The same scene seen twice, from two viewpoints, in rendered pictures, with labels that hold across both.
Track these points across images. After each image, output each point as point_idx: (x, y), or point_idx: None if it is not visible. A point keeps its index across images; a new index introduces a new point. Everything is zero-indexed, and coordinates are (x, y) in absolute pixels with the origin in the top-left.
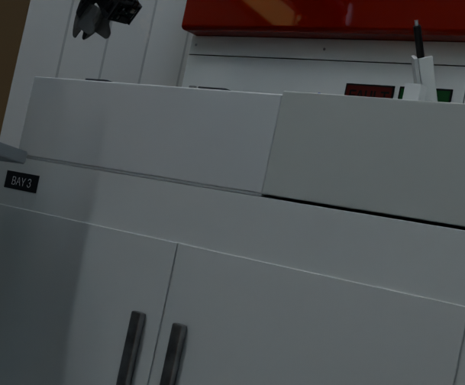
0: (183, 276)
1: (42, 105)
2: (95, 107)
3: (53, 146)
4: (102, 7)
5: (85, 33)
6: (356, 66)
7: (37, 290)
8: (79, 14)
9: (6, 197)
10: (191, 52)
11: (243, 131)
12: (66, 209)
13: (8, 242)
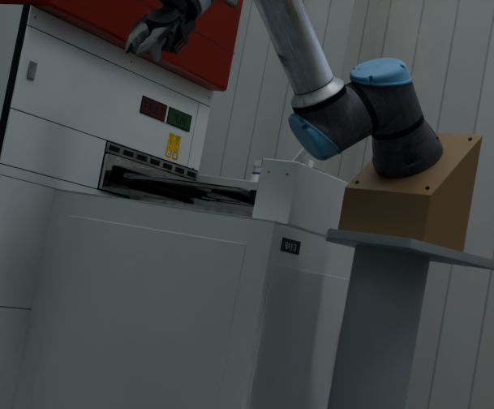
0: None
1: (302, 187)
2: (328, 194)
3: (308, 220)
4: (170, 39)
5: (131, 48)
6: (148, 83)
7: (299, 325)
8: (160, 41)
9: (281, 259)
10: (30, 23)
11: None
12: (313, 265)
13: (284, 294)
